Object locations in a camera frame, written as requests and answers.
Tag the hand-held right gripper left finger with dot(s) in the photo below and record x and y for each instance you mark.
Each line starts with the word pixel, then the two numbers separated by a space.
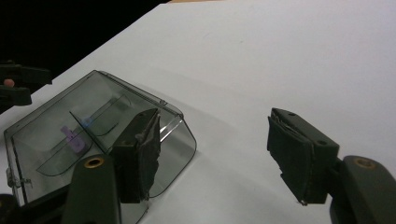
pixel 138 155

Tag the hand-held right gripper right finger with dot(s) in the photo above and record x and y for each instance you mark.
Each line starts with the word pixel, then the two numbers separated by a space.
pixel 299 155

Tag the transparent grey plastic compartment box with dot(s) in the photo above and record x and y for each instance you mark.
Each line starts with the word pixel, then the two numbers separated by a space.
pixel 37 140

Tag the purple hair clip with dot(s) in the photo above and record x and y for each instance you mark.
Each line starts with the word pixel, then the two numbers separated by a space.
pixel 74 141

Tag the white table mat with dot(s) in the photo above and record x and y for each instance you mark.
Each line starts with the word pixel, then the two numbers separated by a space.
pixel 249 62

